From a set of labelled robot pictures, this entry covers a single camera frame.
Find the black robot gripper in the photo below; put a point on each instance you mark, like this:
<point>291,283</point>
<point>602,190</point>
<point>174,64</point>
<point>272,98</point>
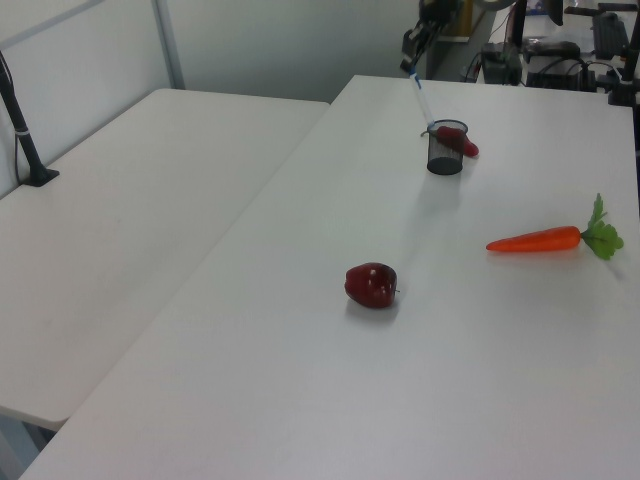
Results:
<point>430,20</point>

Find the white marker pen blue cap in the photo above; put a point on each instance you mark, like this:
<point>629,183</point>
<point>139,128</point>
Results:
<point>422,97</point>

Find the black mesh pen holder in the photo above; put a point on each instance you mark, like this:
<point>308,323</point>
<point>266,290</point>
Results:
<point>445,155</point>

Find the yellow panel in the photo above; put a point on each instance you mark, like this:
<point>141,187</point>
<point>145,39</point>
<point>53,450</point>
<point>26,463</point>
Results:
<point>462,25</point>

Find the black electronics box green light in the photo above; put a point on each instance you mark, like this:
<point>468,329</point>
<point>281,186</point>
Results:
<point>500,62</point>

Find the red chili pepper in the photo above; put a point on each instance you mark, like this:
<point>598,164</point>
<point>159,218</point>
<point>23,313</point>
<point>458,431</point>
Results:
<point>469,146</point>

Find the black vertical pole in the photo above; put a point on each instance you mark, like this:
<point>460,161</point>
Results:
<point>519,25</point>

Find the black flat device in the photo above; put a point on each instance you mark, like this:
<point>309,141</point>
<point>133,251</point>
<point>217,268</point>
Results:
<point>552,48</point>

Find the black monitor stand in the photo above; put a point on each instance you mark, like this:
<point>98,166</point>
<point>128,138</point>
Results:
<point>554,10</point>

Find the black computer keyboard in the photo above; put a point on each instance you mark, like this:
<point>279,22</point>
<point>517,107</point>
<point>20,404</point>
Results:
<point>610,35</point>

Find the black clamp stand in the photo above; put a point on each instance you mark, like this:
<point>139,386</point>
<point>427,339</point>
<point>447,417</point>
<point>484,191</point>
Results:
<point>625,75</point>

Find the orange carrot with green leaves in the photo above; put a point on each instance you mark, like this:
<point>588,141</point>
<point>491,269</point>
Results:
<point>540,240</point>

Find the dark red apple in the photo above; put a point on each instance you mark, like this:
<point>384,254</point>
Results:
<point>371,285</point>

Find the grey partition frame post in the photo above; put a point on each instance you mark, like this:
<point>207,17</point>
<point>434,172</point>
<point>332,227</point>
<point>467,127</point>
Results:
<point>169,45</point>

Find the black camera stand pole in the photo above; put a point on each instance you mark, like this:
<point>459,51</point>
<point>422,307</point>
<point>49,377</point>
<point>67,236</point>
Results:
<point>22,140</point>

